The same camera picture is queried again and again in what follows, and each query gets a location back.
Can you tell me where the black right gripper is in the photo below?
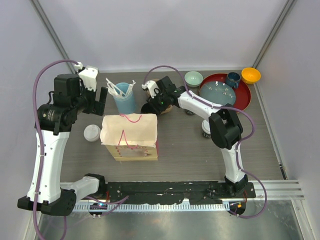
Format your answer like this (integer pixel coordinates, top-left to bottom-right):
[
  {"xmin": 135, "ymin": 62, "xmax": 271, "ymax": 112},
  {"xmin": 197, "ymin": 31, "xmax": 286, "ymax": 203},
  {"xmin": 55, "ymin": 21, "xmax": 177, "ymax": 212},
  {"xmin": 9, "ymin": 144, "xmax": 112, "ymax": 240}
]
[{"xmin": 146, "ymin": 89, "xmax": 169, "ymax": 116}]

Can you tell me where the pink kraft paper bag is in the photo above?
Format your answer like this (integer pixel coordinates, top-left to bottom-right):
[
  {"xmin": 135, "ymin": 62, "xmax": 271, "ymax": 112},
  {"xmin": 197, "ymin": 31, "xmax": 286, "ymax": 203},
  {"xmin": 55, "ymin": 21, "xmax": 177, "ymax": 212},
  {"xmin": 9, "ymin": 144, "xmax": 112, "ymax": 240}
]
[{"xmin": 100, "ymin": 113, "xmax": 158, "ymax": 162}]

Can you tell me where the black paper coffee cup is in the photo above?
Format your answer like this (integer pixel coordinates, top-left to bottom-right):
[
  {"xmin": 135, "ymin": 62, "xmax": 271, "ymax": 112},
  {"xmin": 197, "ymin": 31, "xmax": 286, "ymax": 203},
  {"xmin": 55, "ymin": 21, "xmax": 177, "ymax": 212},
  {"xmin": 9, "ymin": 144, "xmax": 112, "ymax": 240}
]
[{"xmin": 202, "ymin": 131, "xmax": 211, "ymax": 139}]

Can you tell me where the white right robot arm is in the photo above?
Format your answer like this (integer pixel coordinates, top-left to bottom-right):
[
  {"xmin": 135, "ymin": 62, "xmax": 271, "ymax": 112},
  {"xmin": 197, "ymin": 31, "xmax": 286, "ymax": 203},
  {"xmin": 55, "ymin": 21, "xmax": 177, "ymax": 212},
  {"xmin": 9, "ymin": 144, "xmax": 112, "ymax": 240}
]
[{"xmin": 141, "ymin": 76, "xmax": 248, "ymax": 198}]

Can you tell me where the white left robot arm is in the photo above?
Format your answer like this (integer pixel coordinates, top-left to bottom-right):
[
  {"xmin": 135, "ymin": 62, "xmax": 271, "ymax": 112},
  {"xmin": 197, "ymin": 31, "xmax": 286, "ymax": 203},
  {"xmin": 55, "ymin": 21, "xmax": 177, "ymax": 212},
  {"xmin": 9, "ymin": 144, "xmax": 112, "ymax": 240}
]
[{"xmin": 17, "ymin": 72, "xmax": 108, "ymax": 216}]

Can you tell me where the brown cardboard cup carrier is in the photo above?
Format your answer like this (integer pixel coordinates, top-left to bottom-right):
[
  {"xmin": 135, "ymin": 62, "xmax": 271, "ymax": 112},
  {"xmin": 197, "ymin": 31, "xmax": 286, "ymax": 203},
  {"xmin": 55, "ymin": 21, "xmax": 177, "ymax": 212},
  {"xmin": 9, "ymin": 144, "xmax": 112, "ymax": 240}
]
[{"xmin": 146, "ymin": 78, "xmax": 173, "ymax": 115}]

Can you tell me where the light blue straw cup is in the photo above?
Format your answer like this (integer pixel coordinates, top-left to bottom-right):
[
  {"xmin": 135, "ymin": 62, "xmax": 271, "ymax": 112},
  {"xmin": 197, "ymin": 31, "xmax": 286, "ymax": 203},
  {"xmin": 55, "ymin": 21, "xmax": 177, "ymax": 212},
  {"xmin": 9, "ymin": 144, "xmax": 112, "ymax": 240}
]
[{"xmin": 113, "ymin": 82, "xmax": 136, "ymax": 115}]

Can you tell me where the mint green ceramic bowl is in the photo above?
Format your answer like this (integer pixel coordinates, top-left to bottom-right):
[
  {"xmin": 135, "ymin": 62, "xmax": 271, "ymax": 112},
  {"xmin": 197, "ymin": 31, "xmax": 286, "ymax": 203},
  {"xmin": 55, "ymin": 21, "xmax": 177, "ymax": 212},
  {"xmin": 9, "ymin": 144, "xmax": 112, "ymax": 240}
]
[{"xmin": 184, "ymin": 71, "xmax": 204, "ymax": 88}]

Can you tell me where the dark blue ceramic plate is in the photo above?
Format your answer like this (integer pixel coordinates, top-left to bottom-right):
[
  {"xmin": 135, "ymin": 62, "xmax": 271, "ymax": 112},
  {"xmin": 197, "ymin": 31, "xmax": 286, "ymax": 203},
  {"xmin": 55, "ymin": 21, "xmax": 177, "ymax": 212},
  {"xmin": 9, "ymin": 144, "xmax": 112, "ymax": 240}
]
[{"xmin": 199, "ymin": 81, "xmax": 237, "ymax": 106}]

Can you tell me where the dark blue ceramic mug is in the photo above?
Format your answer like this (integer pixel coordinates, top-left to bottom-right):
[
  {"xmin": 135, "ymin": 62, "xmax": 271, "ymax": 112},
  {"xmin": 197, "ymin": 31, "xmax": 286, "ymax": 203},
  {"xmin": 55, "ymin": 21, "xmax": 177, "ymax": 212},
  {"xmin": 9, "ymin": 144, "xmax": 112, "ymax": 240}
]
[{"xmin": 225, "ymin": 72, "xmax": 241, "ymax": 89}]

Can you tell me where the red round tray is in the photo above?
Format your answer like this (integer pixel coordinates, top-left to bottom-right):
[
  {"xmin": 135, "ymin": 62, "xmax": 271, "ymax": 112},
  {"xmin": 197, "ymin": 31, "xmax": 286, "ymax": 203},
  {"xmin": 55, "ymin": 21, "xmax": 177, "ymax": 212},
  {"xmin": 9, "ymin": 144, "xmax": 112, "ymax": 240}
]
[{"xmin": 198, "ymin": 73, "xmax": 252, "ymax": 111}]

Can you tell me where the orange bowl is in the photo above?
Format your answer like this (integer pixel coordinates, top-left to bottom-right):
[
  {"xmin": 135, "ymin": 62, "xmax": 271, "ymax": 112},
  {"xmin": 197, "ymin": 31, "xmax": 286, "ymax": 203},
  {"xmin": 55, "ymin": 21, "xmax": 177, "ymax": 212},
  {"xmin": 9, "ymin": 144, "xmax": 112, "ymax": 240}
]
[{"xmin": 241, "ymin": 67, "xmax": 261, "ymax": 84}]

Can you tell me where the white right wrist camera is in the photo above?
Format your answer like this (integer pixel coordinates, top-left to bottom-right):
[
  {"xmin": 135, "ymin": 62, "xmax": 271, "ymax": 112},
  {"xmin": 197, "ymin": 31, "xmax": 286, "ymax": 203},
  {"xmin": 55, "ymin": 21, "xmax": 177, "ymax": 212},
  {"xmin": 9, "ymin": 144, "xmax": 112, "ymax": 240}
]
[{"xmin": 141, "ymin": 80, "xmax": 160, "ymax": 98}]

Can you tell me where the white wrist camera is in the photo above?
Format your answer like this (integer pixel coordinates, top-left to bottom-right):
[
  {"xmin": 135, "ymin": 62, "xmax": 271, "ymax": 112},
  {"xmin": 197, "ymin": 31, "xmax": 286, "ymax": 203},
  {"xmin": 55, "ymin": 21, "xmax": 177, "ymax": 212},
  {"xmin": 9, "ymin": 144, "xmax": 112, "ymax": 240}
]
[
  {"xmin": 141, "ymin": 80, "xmax": 160, "ymax": 98},
  {"xmin": 73, "ymin": 62, "xmax": 99, "ymax": 92}
]

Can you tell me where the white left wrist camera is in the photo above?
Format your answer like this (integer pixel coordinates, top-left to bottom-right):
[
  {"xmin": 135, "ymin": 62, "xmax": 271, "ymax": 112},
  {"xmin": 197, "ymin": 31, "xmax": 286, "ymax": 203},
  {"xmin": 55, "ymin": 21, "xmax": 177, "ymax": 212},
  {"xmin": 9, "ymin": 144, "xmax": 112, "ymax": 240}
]
[{"xmin": 73, "ymin": 62, "xmax": 99, "ymax": 92}]

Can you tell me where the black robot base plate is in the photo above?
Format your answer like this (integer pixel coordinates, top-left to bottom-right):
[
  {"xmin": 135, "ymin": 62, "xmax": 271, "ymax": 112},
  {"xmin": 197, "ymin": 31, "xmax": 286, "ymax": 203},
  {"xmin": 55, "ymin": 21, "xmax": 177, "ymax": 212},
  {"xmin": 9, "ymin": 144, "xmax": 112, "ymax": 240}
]
[{"xmin": 89, "ymin": 181, "xmax": 256, "ymax": 205}]

